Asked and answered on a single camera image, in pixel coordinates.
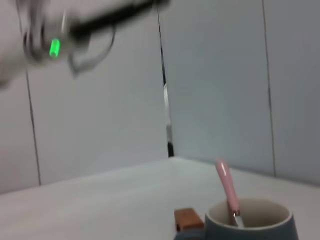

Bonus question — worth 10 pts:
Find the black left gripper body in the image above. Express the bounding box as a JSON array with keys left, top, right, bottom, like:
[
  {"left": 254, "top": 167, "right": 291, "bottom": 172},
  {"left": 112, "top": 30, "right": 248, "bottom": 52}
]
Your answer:
[{"left": 69, "top": 0, "right": 172, "bottom": 39}]

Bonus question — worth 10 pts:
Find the pink handled metal spoon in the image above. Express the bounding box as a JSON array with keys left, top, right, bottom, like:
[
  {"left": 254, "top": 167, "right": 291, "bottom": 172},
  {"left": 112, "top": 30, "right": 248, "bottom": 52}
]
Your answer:
[{"left": 215, "top": 157, "right": 245, "bottom": 229}]

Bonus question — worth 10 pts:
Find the dark grey ceramic coffee cup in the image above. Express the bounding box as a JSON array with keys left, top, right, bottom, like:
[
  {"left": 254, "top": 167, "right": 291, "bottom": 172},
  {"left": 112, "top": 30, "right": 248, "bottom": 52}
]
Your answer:
[{"left": 174, "top": 198, "right": 300, "bottom": 240}]

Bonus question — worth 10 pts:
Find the brown arched wooden block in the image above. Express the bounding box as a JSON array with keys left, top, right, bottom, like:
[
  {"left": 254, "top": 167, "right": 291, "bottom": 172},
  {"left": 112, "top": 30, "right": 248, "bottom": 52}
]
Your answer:
[{"left": 173, "top": 207, "right": 206, "bottom": 232}]

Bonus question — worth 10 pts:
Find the grey cable with silver plug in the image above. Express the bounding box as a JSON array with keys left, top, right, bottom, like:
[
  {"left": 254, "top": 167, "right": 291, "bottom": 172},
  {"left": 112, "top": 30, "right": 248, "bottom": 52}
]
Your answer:
[{"left": 67, "top": 26, "right": 118, "bottom": 77}]

